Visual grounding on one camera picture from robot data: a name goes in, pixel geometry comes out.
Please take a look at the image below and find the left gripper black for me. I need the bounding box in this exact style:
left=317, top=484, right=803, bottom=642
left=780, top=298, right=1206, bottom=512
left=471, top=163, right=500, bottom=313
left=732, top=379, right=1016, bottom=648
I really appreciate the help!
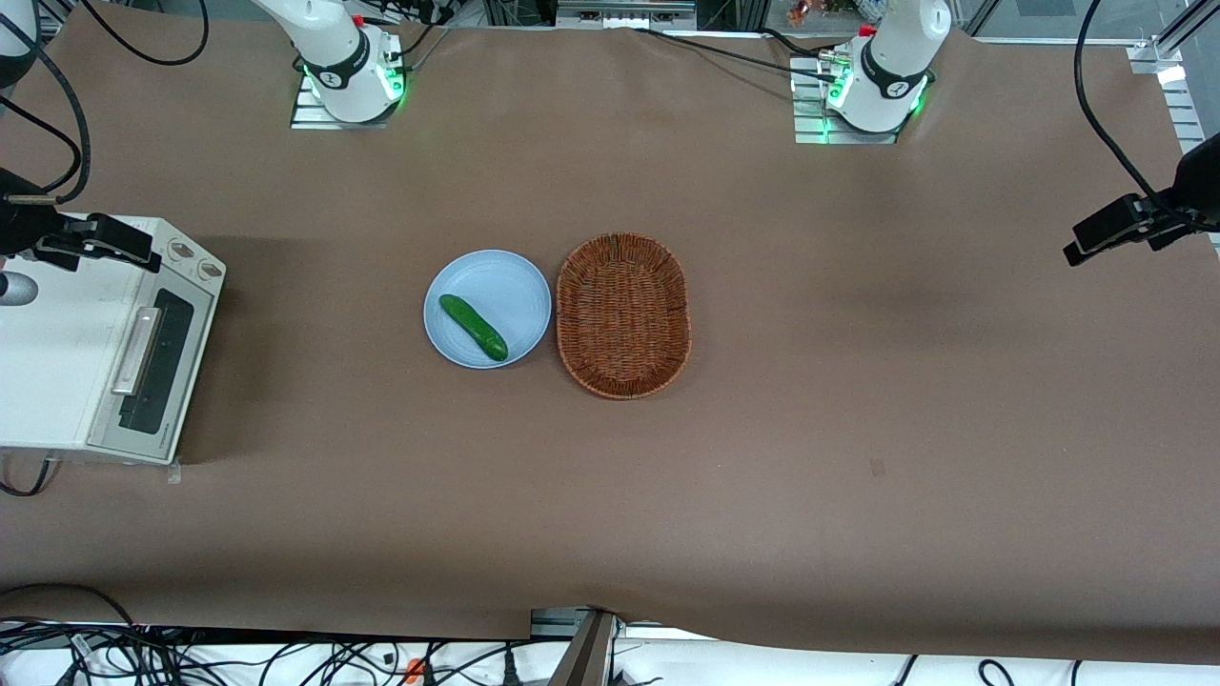
left=1063, top=131, right=1220, bottom=268

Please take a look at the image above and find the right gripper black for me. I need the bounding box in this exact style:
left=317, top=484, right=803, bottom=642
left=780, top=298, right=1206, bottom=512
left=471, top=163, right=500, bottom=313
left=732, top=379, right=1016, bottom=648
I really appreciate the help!
left=0, top=170, right=161, bottom=273

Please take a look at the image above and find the oven door with metal handle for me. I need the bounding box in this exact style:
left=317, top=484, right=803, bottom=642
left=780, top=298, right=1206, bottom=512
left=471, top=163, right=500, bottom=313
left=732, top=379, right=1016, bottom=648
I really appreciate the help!
left=88, top=281, right=222, bottom=466

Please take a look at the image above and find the white toaster oven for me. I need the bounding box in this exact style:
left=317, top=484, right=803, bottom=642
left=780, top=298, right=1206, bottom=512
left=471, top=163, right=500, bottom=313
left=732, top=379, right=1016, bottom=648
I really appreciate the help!
left=0, top=214, right=228, bottom=468

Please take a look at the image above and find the brown table cover sheet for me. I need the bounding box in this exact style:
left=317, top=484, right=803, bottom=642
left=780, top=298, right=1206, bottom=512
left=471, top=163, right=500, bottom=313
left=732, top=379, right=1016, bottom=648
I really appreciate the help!
left=0, top=19, right=1220, bottom=668

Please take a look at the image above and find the green cucumber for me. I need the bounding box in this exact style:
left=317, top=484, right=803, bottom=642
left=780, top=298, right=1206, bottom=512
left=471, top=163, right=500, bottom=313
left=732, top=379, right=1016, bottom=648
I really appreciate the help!
left=438, top=294, right=509, bottom=363

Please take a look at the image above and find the light blue plate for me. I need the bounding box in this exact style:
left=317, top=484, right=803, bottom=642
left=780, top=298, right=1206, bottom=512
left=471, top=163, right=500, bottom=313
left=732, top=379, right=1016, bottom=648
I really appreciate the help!
left=423, top=250, right=553, bottom=370

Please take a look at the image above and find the brown wicker basket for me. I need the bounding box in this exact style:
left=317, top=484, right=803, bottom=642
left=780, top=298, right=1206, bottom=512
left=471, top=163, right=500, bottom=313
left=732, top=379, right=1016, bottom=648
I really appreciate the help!
left=555, top=232, right=692, bottom=400

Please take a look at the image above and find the aluminium frame profile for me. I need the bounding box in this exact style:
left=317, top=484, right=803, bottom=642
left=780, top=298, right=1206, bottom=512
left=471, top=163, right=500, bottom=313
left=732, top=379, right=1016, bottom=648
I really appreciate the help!
left=556, top=0, right=697, bottom=30
left=531, top=607, right=620, bottom=686
left=1129, top=0, right=1220, bottom=153

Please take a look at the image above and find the black oven power cable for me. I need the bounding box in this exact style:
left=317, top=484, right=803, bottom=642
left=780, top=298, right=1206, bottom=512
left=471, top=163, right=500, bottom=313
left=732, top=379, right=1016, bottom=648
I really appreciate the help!
left=0, top=455, right=56, bottom=498

